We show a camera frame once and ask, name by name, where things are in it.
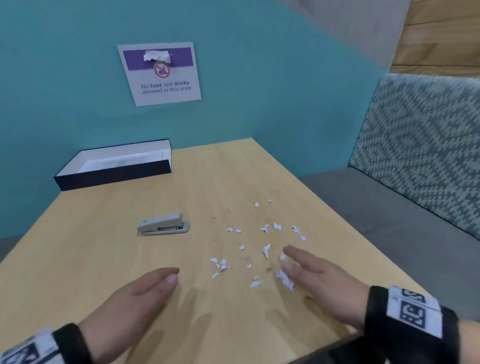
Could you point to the person's left hand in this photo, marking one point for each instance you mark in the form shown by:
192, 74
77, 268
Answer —
123, 311

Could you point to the person's right thumb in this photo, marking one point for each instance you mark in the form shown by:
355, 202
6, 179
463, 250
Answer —
293, 270

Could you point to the person's right forearm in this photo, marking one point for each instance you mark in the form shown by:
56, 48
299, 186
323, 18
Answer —
470, 343

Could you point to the grey bench seat cushion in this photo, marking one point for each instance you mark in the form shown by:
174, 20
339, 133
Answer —
393, 225

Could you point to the patterned grey backrest cushion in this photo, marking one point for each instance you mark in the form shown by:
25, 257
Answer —
423, 150

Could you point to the open black box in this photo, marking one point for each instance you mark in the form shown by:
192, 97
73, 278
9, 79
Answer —
112, 178

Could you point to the white printed paper sheet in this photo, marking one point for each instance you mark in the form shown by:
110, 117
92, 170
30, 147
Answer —
120, 162

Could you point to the person's left thumb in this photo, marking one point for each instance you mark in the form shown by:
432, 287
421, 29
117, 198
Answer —
165, 287

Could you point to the grey stapler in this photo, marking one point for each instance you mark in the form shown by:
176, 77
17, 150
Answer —
161, 223

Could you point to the scattered white paper scraps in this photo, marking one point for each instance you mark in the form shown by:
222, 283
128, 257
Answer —
267, 249

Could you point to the white and purple wall sign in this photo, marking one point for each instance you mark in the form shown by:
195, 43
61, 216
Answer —
165, 84

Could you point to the person's right hand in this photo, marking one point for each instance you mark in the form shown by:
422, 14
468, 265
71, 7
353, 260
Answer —
330, 288

